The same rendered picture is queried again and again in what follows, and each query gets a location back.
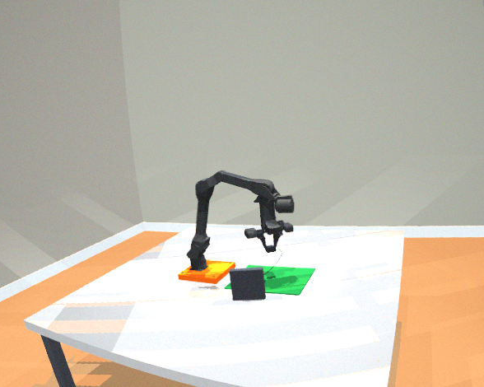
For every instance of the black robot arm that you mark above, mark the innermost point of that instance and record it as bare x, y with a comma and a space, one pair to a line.
267, 196

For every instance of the black computer fan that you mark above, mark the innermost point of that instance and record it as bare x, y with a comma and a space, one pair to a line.
247, 283

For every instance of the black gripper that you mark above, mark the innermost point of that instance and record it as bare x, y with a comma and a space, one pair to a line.
251, 233

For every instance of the black cable with grey plug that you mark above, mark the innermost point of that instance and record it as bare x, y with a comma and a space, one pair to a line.
271, 248

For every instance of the green circuit board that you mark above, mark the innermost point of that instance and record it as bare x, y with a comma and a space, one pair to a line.
285, 280

